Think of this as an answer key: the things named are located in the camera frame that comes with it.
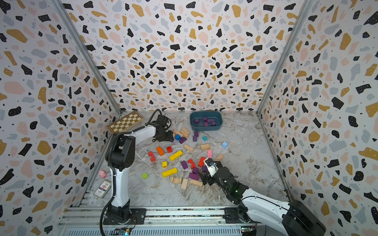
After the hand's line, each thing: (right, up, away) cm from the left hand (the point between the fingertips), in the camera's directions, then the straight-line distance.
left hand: (172, 137), depth 104 cm
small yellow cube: (-2, -16, -14) cm, 21 cm away
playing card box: (-35, -27, -22) cm, 49 cm away
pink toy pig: (-38, -20, -18) cm, 46 cm away
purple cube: (+17, +11, +10) cm, 22 cm away
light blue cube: (+37, -5, -3) cm, 37 cm away
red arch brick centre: (+15, -16, -11) cm, 25 cm away
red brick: (+20, -15, -11) cm, 27 cm away
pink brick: (+26, -10, -6) cm, 29 cm away
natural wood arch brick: (+6, -23, -19) cm, 30 cm away
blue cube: (+4, 0, 0) cm, 4 cm away
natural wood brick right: (+32, -13, -9) cm, 35 cm away
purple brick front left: (+16, -22, -16) cm, 31 cm away
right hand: (+23, -15, -21) cm, 34 cm away
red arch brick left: (-11, -13, -9) cm, 19 cm away
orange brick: (-7, -9, -6) cm, 13 cm away
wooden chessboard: (-36, +10, +6) cm, 38 cm away
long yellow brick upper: (+4, -11, -7) cm, 14 cm away
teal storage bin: (+34, +16, +14) cm, 40 cm away
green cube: (-14, -22, -16) cm, 30 cm away
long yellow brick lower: (+1, -20, -15) cm, 25 cm away
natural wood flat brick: (+17, -25, -19) cm, 36 cm away
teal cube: (+23, -1, +3) cm, 23 cm away
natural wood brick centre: (+23, -7, -3) cm, 24 cm away
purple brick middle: (+10, -16, -12) cm, 22 cm away
